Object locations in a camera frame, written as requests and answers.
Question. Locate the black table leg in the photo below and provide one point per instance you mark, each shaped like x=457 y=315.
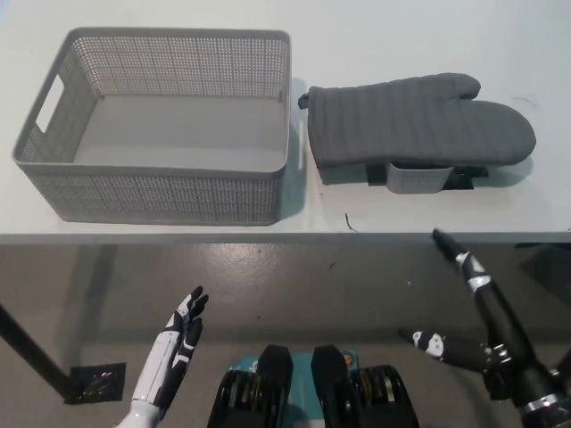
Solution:
x=33 y=348

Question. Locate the thin black thread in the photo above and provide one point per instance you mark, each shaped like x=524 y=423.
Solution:
x=349 y=224
x=528 y=101

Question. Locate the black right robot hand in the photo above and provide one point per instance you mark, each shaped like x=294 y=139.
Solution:
x=495 y=312

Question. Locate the black robot body teal tops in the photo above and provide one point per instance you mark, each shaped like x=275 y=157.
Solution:
x=321 y=392

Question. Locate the large grey perforated plastic basket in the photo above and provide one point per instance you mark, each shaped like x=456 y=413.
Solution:
x=147 y=196

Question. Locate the black tape patch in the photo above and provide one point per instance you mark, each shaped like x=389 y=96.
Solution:
x=461 y=178

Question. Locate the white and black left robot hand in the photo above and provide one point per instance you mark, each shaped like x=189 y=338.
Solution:
x=171 y=352

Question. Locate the black floor plate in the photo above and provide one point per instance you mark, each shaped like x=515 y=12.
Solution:
x=100 y=383

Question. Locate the dark grey quilted oven glove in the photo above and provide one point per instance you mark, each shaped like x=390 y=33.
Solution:
x=401 y=120

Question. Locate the small grey perforated plastic container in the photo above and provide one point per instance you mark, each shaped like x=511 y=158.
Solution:
x=415 y=182

